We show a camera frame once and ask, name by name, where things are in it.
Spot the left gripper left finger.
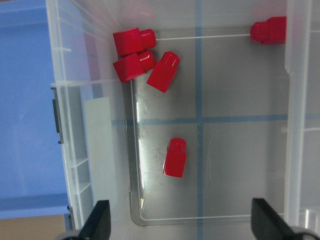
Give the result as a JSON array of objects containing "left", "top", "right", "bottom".
[{"left": 78, "top": 200, "right": 111, "bottom": 240}]

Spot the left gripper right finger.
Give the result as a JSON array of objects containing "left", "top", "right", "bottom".
[{"left": 251, "top": 198, "right": 302, "bottom": 240}]

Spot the red block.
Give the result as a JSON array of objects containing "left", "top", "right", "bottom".
[
  {"left": 162, "top": 137, "right": 187, "bottom": 178},
  {"left": 146, "top": 51, "right": 181, "bottom": 93},
  {"left": 112, "top": 27, "right": 157, "bottom": 57},
  {"left": 112, "top": 51, "right": 156, "bottom": 83},
  {"left": 250, "top": 16, "right": 287, "bottom": 45}
]

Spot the clear plastic box lid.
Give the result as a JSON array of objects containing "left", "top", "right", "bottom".
[{"left": 284, "top": 0, "right": 320, "bottom": 235}]

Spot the clear plastic storage box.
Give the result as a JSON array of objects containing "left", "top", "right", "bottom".
[{"left": 46, "top": 0, "right": 320, "bottom": 240}]

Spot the blue plastic tray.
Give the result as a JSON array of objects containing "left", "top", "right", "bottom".
[{"left": 0, "top": 0, "right": 68, "bottom": 219}]

